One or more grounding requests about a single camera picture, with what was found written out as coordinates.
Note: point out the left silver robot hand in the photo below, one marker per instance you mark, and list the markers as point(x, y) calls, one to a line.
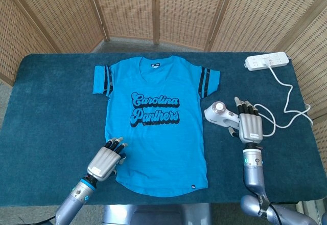
point(103, 162)

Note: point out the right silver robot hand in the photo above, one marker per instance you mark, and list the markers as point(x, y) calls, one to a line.
point(250, 126)

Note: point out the white handheld garment steamer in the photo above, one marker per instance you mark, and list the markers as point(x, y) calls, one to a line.
point(214, 116)

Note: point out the blue Carolina Panthers t-shirt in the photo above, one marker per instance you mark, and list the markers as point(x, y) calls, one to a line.
point(158, 153)

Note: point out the dark blue carpeted table surface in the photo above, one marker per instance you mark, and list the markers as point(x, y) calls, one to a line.
point(51, 133)

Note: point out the white power strip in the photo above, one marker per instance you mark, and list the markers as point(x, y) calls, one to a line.
point(258, 62)

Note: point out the grey robot torso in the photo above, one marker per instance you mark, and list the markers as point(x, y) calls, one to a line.
point(153, 216)

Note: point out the wicker folding screen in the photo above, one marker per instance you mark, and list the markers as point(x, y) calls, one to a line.
point(127, 10)

